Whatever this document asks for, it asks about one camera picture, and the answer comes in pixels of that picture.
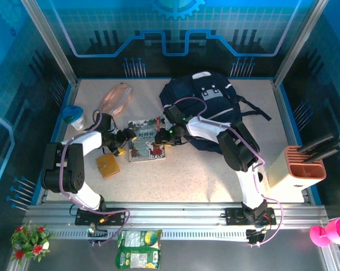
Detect illustrated book with red deer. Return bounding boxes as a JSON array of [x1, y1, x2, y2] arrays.
[[127, 117, 167, 163]]

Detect mustard yellow leather wallet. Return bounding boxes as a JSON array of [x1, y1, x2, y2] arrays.
[[95, 153, 121, 179]]

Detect navy blue backpack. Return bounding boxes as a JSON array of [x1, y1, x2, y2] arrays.
[[158, 71, 272, 155]]

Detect green snack bag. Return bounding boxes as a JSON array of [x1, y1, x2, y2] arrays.
[[114, 228, 162, 269]]

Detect white cup with blue lid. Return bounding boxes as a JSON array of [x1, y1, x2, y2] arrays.
[[62, 105, 86, 131]]

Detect pink zipped pencil case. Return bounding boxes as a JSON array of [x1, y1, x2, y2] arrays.
[[99, 82, 133, 116]]

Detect white orange knife block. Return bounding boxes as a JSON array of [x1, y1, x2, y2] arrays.
[[267, 145, 328, 196]]

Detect artificial plant with red flowers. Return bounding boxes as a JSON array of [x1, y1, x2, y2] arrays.
[[10, 222, 56, 266]]

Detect pink plastic goblet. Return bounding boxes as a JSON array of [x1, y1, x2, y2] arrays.
[[309, 216, 340, 248]]

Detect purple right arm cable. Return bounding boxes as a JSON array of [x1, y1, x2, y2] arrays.
[[174, 97, 284, 248]]

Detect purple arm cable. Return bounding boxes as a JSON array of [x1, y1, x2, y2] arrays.
[[58, 110, 131, 248], [174, 97, 284, 248]]

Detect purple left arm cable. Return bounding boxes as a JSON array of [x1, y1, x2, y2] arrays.
[[58, 110, 131, 248]]

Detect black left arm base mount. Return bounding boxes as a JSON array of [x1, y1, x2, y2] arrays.
[[75, 207, 127, 226]]

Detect aluminium mounting rail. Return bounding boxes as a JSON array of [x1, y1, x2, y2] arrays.
[[23, 200, 329, 230]]

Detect grey slotted cable duct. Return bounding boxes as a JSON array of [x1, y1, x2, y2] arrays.
[[50, 229, 250, 241]]

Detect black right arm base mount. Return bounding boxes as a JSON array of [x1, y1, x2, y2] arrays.
[[225, 207, 277, 226]]

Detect aluminium frame post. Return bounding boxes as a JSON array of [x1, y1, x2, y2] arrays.
[[272, 0, 329, 87], [20, 0, 80, 87]]

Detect black knife handle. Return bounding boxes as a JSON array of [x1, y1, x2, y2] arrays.
[[297, 134, 335, 153], [302, 141, 340, 159], [307, 148, 340, 165]]

